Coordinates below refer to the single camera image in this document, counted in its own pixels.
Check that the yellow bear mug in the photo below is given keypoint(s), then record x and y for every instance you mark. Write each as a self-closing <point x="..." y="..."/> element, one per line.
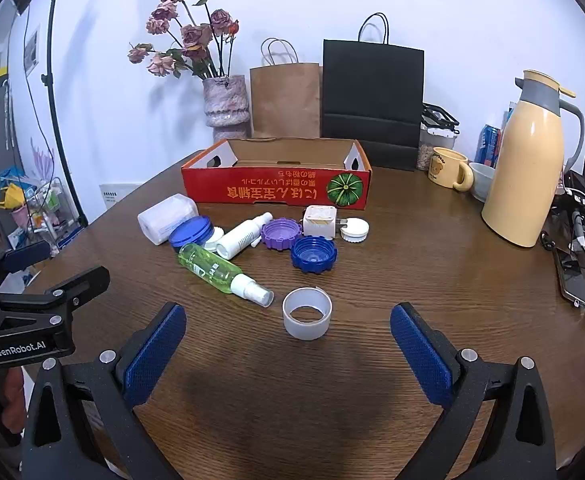
<point x="445" y="167"/>

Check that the black light stand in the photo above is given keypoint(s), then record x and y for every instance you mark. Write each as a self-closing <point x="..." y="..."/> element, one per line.
<point x="52" y="60"/>

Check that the person's left hand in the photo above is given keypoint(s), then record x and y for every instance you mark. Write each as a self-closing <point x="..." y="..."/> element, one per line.
<point x="13" y="400"/>

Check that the brown paper bag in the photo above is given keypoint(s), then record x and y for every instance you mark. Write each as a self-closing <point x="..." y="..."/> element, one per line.
<point x="285" y="105"/>

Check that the dried rose bouquet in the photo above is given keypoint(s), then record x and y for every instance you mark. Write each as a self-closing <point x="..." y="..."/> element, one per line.
<point x="192" y="35"/>

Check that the black paper bag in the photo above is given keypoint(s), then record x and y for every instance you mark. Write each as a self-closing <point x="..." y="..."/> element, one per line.
<point x="372" y="100"/>

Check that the white square jar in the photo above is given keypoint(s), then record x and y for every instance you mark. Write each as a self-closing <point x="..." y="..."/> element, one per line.
<point x="320" y="222"/>

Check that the white spray bottle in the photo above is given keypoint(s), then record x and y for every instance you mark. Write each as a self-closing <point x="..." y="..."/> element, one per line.
<point x="237" y="240"/>

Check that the blue round lid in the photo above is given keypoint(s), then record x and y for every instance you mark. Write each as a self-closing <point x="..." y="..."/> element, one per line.
<point x="191" y="231"/>

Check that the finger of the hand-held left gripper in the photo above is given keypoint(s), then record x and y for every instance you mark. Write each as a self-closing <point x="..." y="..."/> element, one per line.
<point x="22" y="256"/>
<point x="80" y="285"/>

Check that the yellow thermos jug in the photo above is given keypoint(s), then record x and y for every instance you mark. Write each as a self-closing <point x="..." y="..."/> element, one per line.
<point x="527" y="170"/>

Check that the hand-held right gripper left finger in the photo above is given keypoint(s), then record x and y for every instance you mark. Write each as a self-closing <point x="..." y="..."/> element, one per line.
<point x="155" y="355"/>

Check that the small white cup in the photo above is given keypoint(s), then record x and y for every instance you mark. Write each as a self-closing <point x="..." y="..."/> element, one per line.
<point x="305" y="330"/>

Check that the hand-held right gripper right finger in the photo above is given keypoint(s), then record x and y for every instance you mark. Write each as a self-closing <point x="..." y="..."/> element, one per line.
<point x="420" y="355"/>

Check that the white round cap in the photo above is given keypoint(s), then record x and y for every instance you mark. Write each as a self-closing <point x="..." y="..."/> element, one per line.
<point x="216" y="236"/>

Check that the glass jar with clip lid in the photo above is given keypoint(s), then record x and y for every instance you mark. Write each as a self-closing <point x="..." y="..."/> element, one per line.
<point x="435" y="140"/>

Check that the pink marbled vase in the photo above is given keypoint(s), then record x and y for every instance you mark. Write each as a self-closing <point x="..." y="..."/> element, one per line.
<point x="225" y="102"/>

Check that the blue drink can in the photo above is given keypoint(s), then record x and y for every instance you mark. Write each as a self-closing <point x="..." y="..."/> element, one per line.
<point x="489" y="145"/>

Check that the green spray bottle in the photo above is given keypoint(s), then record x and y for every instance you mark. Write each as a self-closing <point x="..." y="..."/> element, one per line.
<point x="207" y="267"/>

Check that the purple ridged lid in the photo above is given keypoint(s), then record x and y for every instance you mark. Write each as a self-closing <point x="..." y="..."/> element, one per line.
<point x="281" y="233"/>

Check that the white ridged lid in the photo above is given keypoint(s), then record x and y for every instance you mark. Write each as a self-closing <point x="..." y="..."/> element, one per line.
<point x="355" y="230"/>

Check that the translucent plastic box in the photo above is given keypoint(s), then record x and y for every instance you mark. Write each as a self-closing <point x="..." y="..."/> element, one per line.
<point x="165" y="217"/>

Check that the red cardboard box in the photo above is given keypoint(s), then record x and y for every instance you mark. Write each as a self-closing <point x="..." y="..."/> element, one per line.
<point x="272" y="192"/>

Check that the black phone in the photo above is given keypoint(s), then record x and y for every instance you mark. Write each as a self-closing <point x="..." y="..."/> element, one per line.
<point x="572" y="280"/>

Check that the blue ridged lid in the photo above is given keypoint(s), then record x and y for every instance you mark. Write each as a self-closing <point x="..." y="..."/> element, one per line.
<point x="312" y="255"/>

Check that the grey cup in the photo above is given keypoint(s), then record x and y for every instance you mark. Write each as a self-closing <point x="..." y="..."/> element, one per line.
<point x="481" y="182"/>

